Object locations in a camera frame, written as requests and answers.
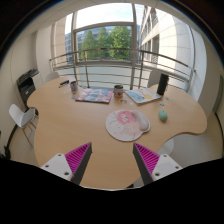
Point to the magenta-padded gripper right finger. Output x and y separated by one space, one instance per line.
148 159

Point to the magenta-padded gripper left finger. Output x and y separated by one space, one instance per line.
77 158

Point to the mint green computer mouse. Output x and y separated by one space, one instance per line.
163 115

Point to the round pink mouse pad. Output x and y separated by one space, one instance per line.
125 128

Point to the blue round sticker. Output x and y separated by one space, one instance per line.
161 104

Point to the small pale sticker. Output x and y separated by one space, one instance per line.
167 98
124 101

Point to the light blue illustrated magazine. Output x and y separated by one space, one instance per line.
143 95

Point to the red and dark magazine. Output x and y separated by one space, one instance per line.
95 95

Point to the white chair with wooden legs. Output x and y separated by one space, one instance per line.
20 116

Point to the white pot with small plant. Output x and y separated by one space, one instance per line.
118 91

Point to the small dark flat device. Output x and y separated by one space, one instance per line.
64 83

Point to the tall black speaker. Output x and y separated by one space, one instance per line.
162 84

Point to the black office printer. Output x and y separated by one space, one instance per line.
26 86

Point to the grey metal railing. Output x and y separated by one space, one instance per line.
110 50

